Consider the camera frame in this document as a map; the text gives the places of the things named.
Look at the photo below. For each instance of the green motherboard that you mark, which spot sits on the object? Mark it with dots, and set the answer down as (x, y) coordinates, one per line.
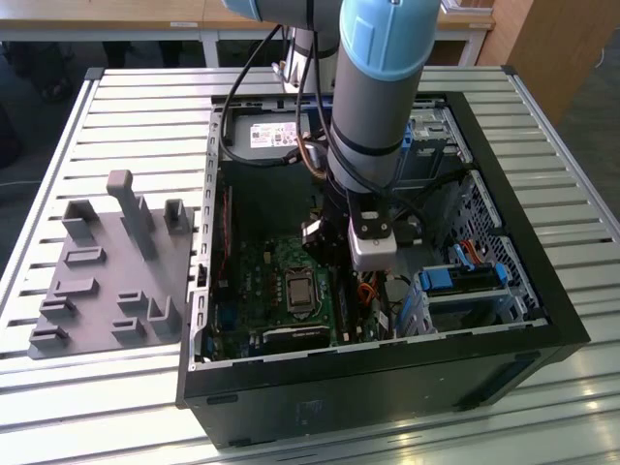
(261, 290)

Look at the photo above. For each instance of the black graphics card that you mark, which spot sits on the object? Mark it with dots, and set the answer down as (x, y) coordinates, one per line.
(295, 336)

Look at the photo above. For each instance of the metal disk bay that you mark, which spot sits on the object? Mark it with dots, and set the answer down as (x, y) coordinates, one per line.
(421, 315)
(436, 160)

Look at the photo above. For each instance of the metal locking lever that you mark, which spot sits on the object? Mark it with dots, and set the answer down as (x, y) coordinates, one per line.
(317, 295)

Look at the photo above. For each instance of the black CPU socket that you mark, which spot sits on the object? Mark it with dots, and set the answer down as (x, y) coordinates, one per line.
(286, 312)

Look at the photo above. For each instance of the blue disk carrier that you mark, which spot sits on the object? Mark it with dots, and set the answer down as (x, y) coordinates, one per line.
(407, 140)
(433, 281)

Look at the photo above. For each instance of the black case fan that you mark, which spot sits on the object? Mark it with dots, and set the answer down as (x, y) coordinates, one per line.
(227, 218)

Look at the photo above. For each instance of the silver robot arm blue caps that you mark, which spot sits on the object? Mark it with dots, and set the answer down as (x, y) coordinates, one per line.
(378, 97)

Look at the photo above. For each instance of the wooden desk white frame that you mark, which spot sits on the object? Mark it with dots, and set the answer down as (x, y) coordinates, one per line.
(97, 12)

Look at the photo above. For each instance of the grey parts rack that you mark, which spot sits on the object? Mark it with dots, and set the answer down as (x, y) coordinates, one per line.
(121, 290)

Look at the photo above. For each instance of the black PC case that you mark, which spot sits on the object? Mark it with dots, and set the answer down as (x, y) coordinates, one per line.
(339, 402)

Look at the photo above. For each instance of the black rail clip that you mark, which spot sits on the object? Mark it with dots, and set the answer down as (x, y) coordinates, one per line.
(202, 275)

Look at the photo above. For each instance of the black camera bracket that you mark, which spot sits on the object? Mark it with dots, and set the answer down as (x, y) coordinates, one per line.
(356, 227)

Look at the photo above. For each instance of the silver CPU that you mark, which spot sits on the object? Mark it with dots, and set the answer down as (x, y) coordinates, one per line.
(300, 293)

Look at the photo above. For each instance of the grey power supply unit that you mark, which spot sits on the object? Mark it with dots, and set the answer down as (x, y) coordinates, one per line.
(266, 203)

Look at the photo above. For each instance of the wooden cabinet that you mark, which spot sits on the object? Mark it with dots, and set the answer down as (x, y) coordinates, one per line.
(557, 48)

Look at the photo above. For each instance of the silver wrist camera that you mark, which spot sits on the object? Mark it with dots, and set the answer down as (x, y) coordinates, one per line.
(373, 252)

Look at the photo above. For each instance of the black chair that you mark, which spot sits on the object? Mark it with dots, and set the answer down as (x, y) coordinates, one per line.
(29, 72)

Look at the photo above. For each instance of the RAM slot black clips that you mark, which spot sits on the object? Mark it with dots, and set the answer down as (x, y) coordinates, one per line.
(337, 315)

